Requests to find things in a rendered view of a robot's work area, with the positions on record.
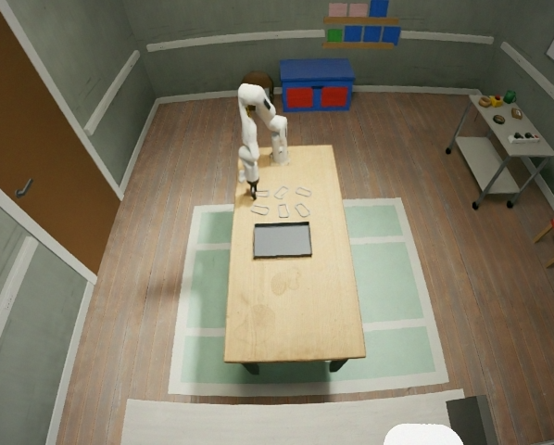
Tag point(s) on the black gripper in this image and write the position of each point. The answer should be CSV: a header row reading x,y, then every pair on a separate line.
x,y
253,187

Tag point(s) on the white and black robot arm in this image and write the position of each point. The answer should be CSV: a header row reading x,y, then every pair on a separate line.
x,y
254,95

